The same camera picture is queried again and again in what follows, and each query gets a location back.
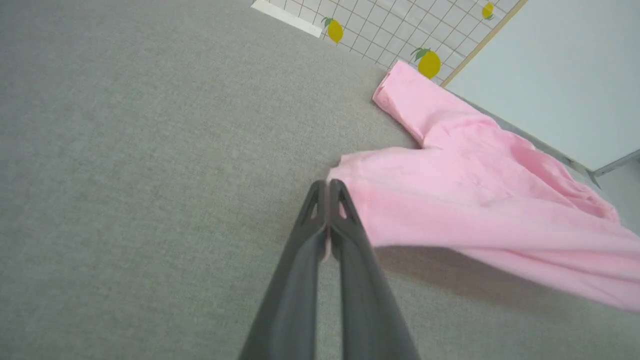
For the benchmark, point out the grey fabric sofa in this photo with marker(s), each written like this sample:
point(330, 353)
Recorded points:
point(150, 175)

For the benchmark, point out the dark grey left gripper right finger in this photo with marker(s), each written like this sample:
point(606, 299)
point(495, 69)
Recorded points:
point(367, 305)

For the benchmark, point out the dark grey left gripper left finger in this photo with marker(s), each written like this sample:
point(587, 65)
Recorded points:
point(290, 300)

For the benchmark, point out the lemon print grid panel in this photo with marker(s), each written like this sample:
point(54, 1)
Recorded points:
point(410, 30)

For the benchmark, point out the pink shirt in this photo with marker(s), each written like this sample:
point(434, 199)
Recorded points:
point(475, 200)

